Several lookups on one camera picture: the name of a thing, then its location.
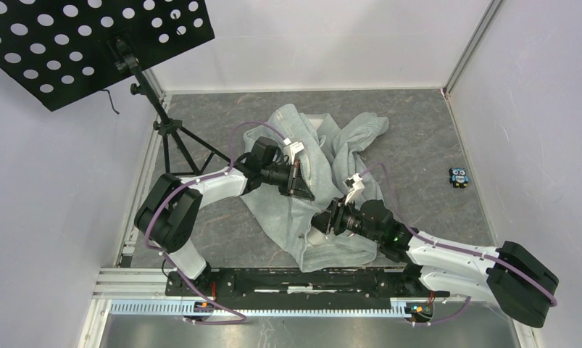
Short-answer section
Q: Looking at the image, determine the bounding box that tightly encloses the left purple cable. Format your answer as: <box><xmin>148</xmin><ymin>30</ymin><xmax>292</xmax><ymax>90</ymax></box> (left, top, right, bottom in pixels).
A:
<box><xmin>144</xmin><ymin>120</ymin><xmax>291</xmax><ymax>326</ymax></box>

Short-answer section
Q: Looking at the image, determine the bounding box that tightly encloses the blue owl toy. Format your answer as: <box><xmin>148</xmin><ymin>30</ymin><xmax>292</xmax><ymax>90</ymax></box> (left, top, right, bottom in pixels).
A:
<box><xmin>449</xmin><ymin>167</ymin><xmax>470</xmax><ymax>189</ymax></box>

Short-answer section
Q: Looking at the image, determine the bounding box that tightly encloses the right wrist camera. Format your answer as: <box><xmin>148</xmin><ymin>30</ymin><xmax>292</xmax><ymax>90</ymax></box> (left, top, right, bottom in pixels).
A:
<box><xmin>344</xmin><ymin>173</ymin><xmax>365</xmax><ymax>205</ymax></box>

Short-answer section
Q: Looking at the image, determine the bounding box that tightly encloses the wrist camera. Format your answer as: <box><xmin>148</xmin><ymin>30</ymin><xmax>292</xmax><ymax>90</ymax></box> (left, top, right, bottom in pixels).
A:
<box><xmin>344</xmin><ymin>173</ymin><xmax>365</xmax><ymax>205</ymax></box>
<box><xmin>283</xmin><ymin>138</ymin><xmax>305</xmax><ymax>165</ymax></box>

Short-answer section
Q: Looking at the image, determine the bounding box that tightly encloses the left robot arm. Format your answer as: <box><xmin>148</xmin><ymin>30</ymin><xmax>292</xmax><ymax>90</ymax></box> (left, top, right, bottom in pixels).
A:
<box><xmin>133</xmin><ymin>136</ymin><xmax>315</xmax><ymax>296</ymax></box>

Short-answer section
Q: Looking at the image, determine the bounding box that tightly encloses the black perforated music stand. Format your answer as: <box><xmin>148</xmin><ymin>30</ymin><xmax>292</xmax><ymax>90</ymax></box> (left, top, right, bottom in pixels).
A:
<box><xmin>0</xmin><ymin>1</ymin><xmax>215</xmax><ymax>175</ymax></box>

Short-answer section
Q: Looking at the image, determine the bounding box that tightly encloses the aluminium toothed rail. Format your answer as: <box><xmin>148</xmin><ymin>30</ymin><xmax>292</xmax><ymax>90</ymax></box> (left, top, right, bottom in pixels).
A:
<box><xmin>109</xmin><ymin>299</ymin><xmax>427</xmax><ymax>319</ymax></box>

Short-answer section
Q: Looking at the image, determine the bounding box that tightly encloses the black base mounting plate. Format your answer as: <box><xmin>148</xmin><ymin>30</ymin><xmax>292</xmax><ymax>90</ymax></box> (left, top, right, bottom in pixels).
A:
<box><xmin>193</xmin><ymin>266</ymin><xmax>450</xmax><ymax>310</ymax></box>

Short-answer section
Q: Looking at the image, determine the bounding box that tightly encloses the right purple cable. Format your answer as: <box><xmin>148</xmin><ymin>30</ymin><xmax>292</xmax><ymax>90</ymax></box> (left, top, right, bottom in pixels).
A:
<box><xmin>357</xmin><ymin>162</ymin><xmax>558</xmax><ymax>328</ymax></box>

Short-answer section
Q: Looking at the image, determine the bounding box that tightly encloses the purple cable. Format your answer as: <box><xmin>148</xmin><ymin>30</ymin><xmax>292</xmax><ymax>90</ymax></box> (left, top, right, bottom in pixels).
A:
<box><xmin>357</xmin><ymin>162</ymin><xmax>558</xmax><ymax>328</ymax></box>
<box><xmin>144</xmin><ymin>120</ymin><xmax>291</xmax><ymax>326</ymax></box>

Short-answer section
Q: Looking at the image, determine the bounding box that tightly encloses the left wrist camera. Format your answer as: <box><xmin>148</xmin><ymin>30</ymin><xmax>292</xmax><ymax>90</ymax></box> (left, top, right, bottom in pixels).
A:
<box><xmin>283</xmin><ymin>138</ymin><xmax>305</xmax><ymax>165</ymax></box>

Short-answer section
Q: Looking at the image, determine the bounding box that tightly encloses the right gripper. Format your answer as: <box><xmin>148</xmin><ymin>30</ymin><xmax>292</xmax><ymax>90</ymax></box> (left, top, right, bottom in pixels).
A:
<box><xmin>306</xmin><ymin>194</ymin><xmax>382</xmax><ymax>244</ymax></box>

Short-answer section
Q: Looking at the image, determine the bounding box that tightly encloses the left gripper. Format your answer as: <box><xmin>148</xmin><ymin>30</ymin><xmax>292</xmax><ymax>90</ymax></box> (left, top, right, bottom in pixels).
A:
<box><xmin>261</xmin><ymin>160</ymin><xmax>314</xmax><ymax>202</ymax></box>

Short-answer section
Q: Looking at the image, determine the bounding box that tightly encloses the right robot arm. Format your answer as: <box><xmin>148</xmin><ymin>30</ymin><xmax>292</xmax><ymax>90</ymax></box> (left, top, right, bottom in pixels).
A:
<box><xmin>311</xmin><ymin>199</ymin><xmax>559</xmax><ymax>328</ymax></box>

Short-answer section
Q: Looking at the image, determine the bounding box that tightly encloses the grey zip-up jacket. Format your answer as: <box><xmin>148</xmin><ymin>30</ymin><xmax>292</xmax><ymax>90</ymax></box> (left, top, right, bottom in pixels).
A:
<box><xmin>241</xmin><ymin>104</ymin><xmax>389</xmax><ymax>273</ymax></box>

